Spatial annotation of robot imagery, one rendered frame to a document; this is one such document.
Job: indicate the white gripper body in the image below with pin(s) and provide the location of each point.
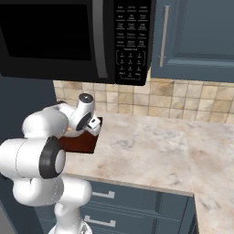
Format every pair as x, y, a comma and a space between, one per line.
95, 131

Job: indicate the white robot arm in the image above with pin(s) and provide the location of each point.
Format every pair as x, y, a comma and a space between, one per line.
27, 158

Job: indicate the dark red-brown tray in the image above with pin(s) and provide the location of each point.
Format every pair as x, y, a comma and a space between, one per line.
80, 143

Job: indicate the blue drawer front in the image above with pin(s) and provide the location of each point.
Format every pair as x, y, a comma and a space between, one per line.
137, 196
134, 222

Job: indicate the dark blue tall cupboard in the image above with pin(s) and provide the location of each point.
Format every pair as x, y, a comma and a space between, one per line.
18, 97

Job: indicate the black microwave oven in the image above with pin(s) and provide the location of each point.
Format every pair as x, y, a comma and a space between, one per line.
55, 36

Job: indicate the blue base cupboard door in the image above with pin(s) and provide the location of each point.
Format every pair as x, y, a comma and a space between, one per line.
175, 214

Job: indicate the blue wall cupboard door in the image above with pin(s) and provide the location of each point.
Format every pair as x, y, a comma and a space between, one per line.
198, 36

